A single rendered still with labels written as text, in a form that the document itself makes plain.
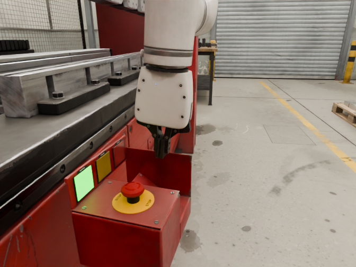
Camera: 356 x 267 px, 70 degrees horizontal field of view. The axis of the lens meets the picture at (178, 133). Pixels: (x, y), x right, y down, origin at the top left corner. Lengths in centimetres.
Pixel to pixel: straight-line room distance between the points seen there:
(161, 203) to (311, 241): 131
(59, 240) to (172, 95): 37
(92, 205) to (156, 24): 31
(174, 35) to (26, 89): 38
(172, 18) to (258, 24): 707
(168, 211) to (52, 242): 25
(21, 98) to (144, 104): 30
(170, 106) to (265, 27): 710
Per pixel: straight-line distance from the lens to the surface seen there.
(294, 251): 158
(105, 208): 45
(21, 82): 65
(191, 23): 43
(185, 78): 43
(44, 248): 56
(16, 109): 67
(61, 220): 59
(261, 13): 748
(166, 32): 41
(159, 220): 41
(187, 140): 240
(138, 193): 43
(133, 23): 233
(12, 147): 50
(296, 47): 769
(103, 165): 51
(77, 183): 45
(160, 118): 45
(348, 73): 763
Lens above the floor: 104
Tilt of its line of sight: 21 degrees down
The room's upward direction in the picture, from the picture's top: straight up
